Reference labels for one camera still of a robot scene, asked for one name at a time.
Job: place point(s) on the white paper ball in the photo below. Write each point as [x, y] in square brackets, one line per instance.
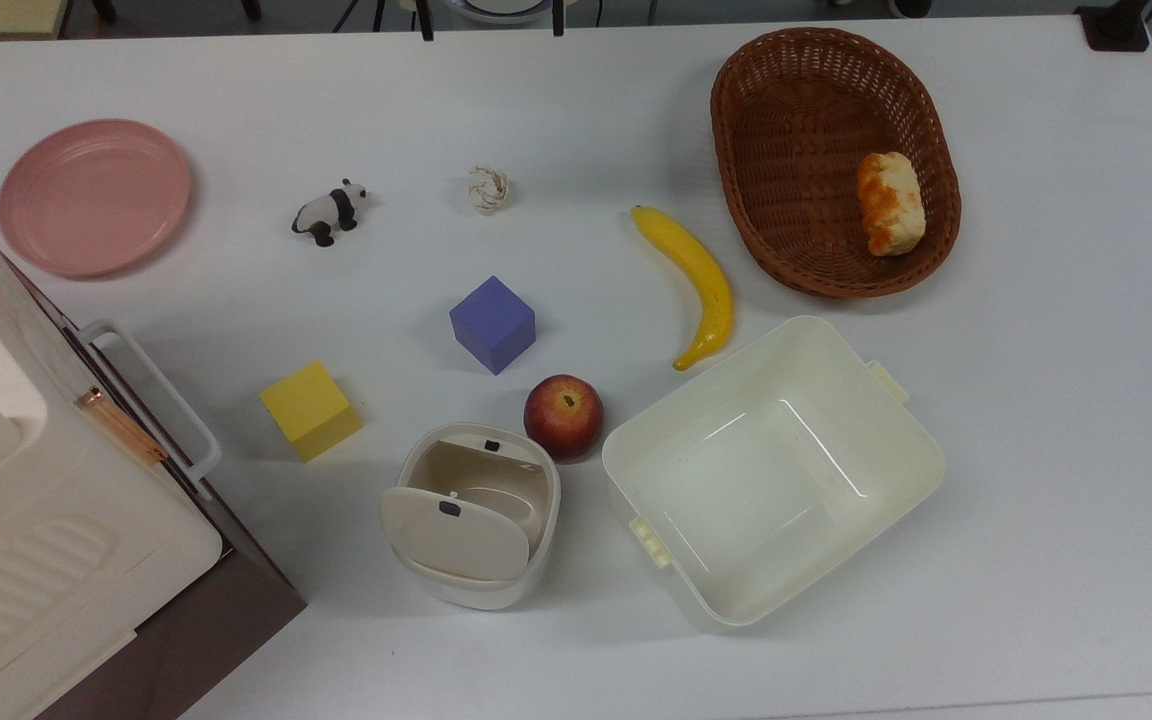
[489, 190]

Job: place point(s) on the beige trash can with lid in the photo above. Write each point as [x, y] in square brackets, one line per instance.
[456, 540]

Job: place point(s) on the red apple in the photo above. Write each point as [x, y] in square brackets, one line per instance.
[563, 415]

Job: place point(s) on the purple cube block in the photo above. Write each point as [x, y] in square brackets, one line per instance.
[491, 322]

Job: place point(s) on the yellow banana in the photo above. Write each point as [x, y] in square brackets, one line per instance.
[701, 275]

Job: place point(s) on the white plastic bin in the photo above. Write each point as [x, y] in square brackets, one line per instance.
[766, 480]

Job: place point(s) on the yellow cube block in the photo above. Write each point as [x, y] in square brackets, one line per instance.
[308, 405]

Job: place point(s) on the black white panda figurine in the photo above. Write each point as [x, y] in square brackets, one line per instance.
[326, 212]

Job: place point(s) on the brown wicker basket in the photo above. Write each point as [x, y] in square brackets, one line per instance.
[786, 130]

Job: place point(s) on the bread piece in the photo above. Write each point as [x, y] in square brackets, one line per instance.
[891, 205]

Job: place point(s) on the black tripod legs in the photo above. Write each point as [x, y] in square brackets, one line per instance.
[376, 12]

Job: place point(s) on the copper strip on cabinet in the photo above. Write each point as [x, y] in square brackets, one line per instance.
[121, 425]

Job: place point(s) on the pink round plate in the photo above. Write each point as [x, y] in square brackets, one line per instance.
[94, 198]

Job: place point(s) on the black table clamp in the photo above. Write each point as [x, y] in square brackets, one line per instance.
[1111, 25]

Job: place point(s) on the black frame leg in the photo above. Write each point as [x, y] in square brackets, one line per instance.
[557, 16]
[425, 18]

